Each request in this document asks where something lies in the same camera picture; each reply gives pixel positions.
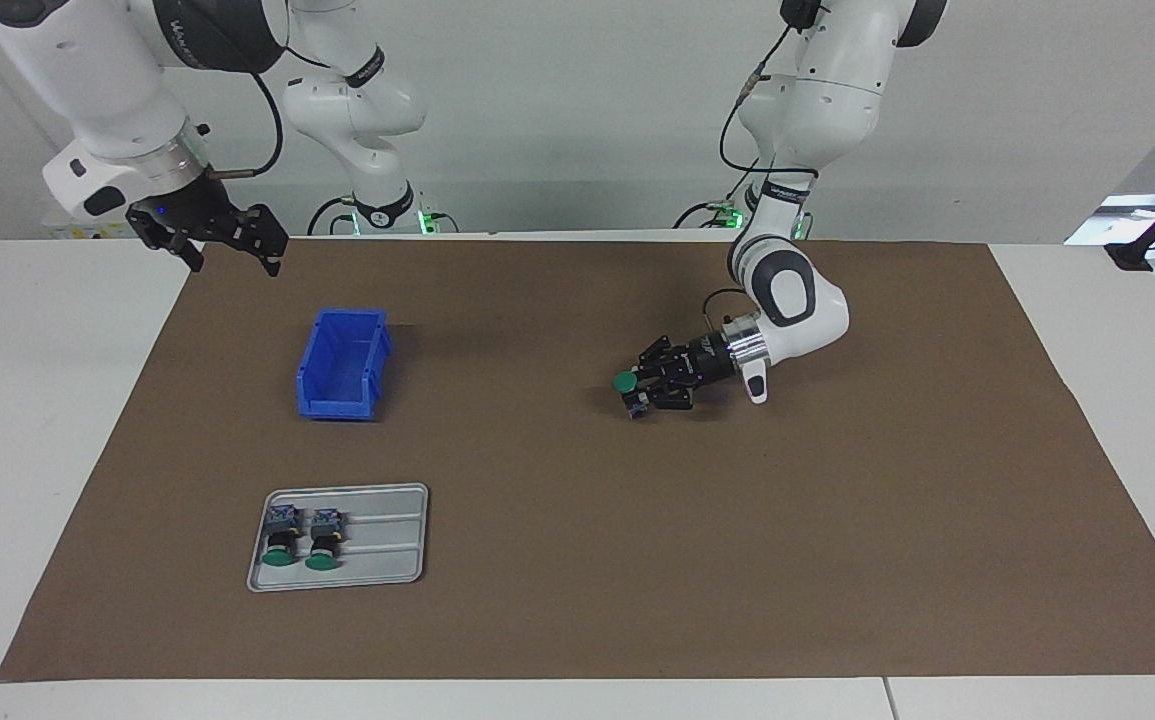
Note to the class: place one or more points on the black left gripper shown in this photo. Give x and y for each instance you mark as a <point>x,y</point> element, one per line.
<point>707,362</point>

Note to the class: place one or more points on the green push button white block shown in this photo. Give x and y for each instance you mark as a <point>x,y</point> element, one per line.
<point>281,540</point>
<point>323,540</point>

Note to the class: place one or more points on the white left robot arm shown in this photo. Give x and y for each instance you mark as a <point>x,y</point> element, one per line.
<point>817,100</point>

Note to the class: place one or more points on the green push button grey block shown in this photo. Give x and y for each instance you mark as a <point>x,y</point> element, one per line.
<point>625,381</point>

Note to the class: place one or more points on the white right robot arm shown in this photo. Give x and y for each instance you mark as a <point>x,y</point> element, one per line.
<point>97,70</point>

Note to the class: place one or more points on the brown table mat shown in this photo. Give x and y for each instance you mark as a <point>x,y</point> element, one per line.
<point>587,520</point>

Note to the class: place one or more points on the grey metal tray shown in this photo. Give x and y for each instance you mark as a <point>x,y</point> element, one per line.
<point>387,560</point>

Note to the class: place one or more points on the blue plastic bin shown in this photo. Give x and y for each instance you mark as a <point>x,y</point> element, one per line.
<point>342,375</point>

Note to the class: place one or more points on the small white yellow box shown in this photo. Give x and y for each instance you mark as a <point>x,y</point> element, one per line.
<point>62,228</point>

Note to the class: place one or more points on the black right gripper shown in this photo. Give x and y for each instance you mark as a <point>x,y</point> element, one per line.
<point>182,215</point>

